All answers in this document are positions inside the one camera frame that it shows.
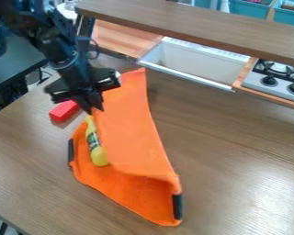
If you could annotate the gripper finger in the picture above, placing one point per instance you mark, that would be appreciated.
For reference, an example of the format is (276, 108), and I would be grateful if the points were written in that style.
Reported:
(97, 99)
(85, 102)

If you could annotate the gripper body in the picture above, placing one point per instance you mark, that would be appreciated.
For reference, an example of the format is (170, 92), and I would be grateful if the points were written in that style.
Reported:
(78, 81)

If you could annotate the orange cloth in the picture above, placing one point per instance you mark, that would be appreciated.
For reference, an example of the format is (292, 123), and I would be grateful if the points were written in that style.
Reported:
(133, 147)

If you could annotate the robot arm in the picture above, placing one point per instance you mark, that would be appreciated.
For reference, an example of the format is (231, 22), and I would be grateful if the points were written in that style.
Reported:
(55, 36)

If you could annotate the red block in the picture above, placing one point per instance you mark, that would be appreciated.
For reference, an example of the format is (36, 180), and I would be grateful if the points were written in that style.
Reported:
(62, 112)

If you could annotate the yellow toy bottle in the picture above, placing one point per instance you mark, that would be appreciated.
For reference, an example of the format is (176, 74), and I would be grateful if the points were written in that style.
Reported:
(97, 150)

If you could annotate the toy sink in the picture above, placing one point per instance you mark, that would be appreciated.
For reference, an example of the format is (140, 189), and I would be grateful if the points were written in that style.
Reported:
(194, 62)

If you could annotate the wooden shelf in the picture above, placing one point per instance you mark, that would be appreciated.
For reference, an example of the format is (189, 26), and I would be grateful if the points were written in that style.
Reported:
(202, 26)

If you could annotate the teal bin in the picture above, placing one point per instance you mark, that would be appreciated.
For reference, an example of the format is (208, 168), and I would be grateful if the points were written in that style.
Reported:
(289, 13)
(249, 7)

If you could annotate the toy stove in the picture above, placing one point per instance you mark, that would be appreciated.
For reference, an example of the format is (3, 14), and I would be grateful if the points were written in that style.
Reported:
(276, 81)

